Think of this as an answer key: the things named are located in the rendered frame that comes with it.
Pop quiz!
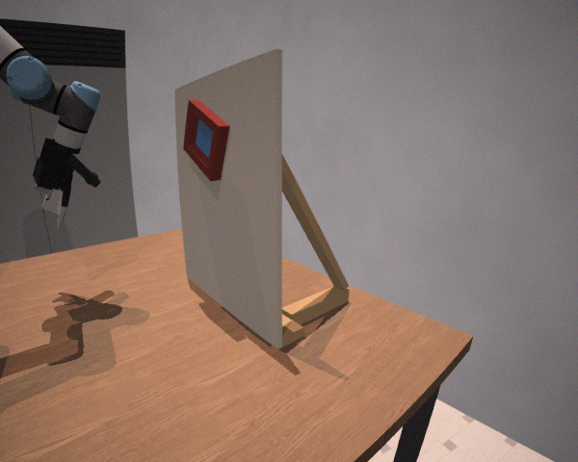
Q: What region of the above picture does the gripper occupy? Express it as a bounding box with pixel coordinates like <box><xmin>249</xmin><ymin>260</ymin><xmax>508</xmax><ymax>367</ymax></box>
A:
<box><xmin>33</xmin><ymin>138</ymin><xmax>81</xmax><ymax>231</ymax></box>

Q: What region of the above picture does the beige board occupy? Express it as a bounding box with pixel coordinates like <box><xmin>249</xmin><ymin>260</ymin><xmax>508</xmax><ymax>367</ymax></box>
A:
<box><xmin>174</xmin><ymin>49</ymin><xmax>282</xmax><ymax>349</ymax></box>

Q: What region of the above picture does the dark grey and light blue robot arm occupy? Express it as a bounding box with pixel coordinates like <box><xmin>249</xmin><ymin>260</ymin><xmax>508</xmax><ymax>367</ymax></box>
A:
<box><xmin>0</xmin><ymin>26</ymin><xmax>101</xmax><ymax>188</ymax></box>

